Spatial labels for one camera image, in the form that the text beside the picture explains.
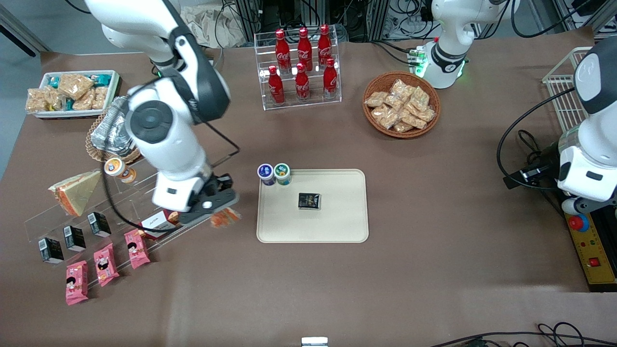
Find red tartan cookie box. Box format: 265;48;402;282
139;209;181;240

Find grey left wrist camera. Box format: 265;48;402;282
561;196;593;216

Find white wire rack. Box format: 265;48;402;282
542;46;594;134

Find clear acrylic stepped display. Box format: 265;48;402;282
24;145;221;263

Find beige plastic tray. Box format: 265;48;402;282
256;168;370;244

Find blue lid cup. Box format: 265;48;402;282
257;163;276;187

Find round wicker snack basket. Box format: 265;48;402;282
362;71;442;140

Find red emergency stop button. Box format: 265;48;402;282
567;214;590;233

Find aluminium frame with cables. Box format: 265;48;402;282
223;0;437;44

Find foil packs in basket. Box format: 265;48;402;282
85;110;143;164

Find orange yogurt cup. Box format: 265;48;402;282
104;158;137;184

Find clear acrylic bottle rack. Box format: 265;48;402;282
254;25;342;112

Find pink snack packet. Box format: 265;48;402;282
65;260;90;306
124;228;151;270
93;242;120;288

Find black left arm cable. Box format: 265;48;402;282
496;87;577;191

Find triangular sandwich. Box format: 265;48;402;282
210;208;242;230
48;170;102;217

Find green lid cup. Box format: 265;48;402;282
273;162;292;187

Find black carton with gold print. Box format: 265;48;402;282
297;192;322;211

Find black floor cables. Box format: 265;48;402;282
428;321;617;347

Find white rectangular bin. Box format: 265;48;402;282
32;70;121;119

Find small black carton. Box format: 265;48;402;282
87;212;112;238
63;225;87;252
39;239;65;265

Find crumpled beige paper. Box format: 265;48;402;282
180;6;247;49

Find yellow control box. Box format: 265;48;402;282
563;211;617;293

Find red cola bottle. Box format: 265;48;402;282
297;27;313;72
322;57;338;99
275;28;292;74
317;24;333;68
268;65;285;105
295;63;310;102

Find large rice cracker pack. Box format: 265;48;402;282
57;73;95;100

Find stack of foil trays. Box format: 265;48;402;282
90;96;136;156

